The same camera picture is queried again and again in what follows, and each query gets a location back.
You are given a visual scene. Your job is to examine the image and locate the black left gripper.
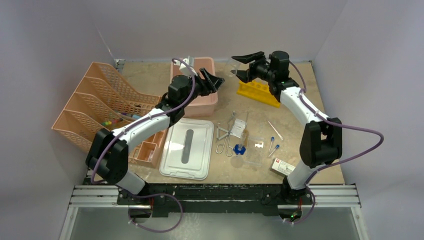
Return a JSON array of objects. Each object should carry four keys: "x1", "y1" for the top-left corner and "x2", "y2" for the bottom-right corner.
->
[{"x1": 181, "y1": 68, "x2": 224, "y2": 109}]

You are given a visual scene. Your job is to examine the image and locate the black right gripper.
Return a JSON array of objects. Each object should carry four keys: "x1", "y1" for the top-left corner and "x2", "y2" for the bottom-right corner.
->
[{"x1": 232, "y1": 52, "x2": 276, "y2": 84}]

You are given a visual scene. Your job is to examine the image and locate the clear glass beaker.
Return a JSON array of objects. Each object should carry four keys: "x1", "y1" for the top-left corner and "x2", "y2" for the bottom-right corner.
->
[{"x1": 224, "y1": 58, "x2": 242, "y2": 77}]

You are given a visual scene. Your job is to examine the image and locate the graduated cylinder with blue base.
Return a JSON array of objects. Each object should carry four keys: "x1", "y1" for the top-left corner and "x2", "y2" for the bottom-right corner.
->
[{"x1": 233, "y1": 129, "x2": 249, "y2": 156}]

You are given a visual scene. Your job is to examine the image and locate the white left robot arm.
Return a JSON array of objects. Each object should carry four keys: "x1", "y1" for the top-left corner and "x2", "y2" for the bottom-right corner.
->
[{"x1": 85, "y1": 68, "x2": 225, "y2": 205}]

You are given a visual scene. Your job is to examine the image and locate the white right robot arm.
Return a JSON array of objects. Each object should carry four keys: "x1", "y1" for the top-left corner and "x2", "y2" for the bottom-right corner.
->
[{"x1": 232, "y1": 50, "x2": 342, "y2": 204}]

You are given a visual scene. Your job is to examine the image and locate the yellow test tube rack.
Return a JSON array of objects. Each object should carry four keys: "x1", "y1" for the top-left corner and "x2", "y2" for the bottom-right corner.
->
[{"x1": 236, "y1": 80, "x2": 281, "y2": 108}]

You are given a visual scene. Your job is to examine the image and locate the pink plastic bin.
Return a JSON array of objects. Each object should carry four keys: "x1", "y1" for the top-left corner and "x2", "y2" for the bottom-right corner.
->
[{"x1": 169, "y1": 56, "x2": 220, "y2": 118}]

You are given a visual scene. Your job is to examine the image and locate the metal crucible tongs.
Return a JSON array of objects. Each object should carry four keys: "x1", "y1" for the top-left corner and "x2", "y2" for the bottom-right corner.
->
[{"x1": 215, "y1": 111, "x2": 236, "y2": 157}]

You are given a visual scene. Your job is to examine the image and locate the small white sachet packet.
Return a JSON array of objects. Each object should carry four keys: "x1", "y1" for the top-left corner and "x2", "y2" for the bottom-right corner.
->
[{"x1": 231, "y1": 118, "x2": 246, "y2": 138}]

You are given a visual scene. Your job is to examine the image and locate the blue capped tube upper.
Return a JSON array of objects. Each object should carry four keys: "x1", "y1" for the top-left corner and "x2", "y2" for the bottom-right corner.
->
[{"x1": 268, "y1": 136, "x2": 275, "y2": 153}]

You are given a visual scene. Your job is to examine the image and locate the blue capped tube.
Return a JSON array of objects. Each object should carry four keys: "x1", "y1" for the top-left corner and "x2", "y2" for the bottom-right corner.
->
[
  {"x1": 268, "y1": 136, "x2": 275, "y2": 153},
  {"x1": 268, "y1": 144, "x2": 280, "y2": 158}
]

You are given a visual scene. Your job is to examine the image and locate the thin glass stirring rod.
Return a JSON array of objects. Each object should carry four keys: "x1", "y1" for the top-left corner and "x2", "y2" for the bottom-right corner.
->
[{"x1": 267, "y1": 120, "x2": 284, "y2": 141}]

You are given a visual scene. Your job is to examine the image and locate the white plastic bin lid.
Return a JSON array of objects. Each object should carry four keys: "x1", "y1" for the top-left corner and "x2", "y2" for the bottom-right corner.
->
[{"x1": 159, "y1": 118, "x2": 214, "y2": 181}]

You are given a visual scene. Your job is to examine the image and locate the blue capped tube lower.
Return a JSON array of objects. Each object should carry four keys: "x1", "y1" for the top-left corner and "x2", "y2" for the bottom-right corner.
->
[{"x1": 268, "y1": 144, "x2": 280, "y2": 158}]

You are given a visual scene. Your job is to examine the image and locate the clear plastic well plate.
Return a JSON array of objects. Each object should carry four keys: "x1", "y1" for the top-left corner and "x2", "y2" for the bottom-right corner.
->
[{"x1": 244, "y1": 136, "x2": 265, "y2": 167}]

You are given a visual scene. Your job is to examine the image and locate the small white cardboard box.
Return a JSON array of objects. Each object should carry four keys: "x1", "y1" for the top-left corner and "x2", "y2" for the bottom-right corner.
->
[{"x1": 269, "y1": 158, "x2": 295, "y2": 176}]

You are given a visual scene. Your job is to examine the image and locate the orange plastic file organizer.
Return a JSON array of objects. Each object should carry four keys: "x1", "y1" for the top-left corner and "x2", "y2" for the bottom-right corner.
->
[{"x1": 52, "y1": 62, "x2": 162, "y2": 153}]

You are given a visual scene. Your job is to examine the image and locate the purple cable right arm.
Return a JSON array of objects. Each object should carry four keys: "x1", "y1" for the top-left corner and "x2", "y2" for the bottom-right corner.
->
[{"x1": 283, "y1": 61, "x2": 385, "y2": 226}]

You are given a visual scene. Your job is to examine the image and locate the black aluminium base frame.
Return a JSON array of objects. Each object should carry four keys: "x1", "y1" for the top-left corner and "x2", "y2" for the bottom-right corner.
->
[{"x1": 67, "y1": 180, "x2": 362, "y2": 220}]

